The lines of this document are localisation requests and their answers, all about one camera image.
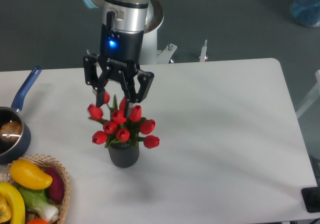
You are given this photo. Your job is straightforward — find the blue translucent container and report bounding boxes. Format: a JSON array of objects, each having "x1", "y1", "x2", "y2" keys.
[{"x1": 289, "y1": 0, "x2": 320, "y2": 27}]

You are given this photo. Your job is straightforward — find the yellow toy mango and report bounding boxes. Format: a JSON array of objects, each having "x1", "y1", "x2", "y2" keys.
[{"x1": 10, "y1": 159, "x2": 53, "y2": 190}]

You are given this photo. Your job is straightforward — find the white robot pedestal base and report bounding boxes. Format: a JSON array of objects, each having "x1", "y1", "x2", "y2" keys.
[{"x1": 86, "y1": 30, "x2": 210, "y2": 68}]

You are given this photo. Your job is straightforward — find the orange toy fruit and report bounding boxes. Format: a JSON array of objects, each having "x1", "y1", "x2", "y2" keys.
[{"x1": 27, "y1": 218, "x2": 50, "y2": 224}]

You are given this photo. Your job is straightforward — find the blue handled saucepan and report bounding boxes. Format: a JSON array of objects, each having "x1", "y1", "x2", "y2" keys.
[{"x1": 0, "y1": 66, "x2": 42, "y2": 164}]

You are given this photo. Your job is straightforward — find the purple toy sweet potato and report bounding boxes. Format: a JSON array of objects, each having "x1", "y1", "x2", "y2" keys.
[{"x1": 45, "y1": 166, "x2": 65, "y2": 203}]

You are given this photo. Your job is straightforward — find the black device at table edge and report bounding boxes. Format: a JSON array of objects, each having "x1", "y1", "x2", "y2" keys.
[{"x1": 301, "y1": 186, "x2": 320, "y2": 213}]

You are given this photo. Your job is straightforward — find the yellow toy bell pepper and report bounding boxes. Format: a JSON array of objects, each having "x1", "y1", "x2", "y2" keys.
[{"x1": 0, "y1": 182, "x2": 26, "y2": 224}]

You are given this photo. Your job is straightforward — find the green white toy bok choy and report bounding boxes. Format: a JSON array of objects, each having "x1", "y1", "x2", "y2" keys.
[{"x1": 17, "y1": 185, "x2": 59, "y2": 224}]

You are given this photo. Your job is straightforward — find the brown patty in pan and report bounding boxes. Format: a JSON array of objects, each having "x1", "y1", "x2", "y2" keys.
[{"x1": 0, "y1": 121, "x2": 22, "y2": 143}]

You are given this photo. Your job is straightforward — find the dark grey ribbed vase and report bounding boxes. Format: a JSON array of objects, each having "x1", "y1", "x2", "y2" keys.
[{"x1": 107, "y1": 142, "x2": 140, "y2": 168}]

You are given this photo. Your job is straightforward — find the white frame at right edge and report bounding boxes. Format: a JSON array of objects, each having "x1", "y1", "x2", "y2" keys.
[{"x1": 295, "y1": 70, "x2": 320, "y2": 119}]

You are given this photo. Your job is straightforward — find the red tulip bouquet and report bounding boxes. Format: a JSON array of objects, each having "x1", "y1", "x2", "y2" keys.
[{"x1": 87, "y1": 92, "x2": 160, "y2": 149}]

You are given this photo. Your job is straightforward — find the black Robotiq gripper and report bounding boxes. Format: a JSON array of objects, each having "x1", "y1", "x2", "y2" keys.
[{"x1": 83, "y1": 24, "x2": 155, "y2": 117}]

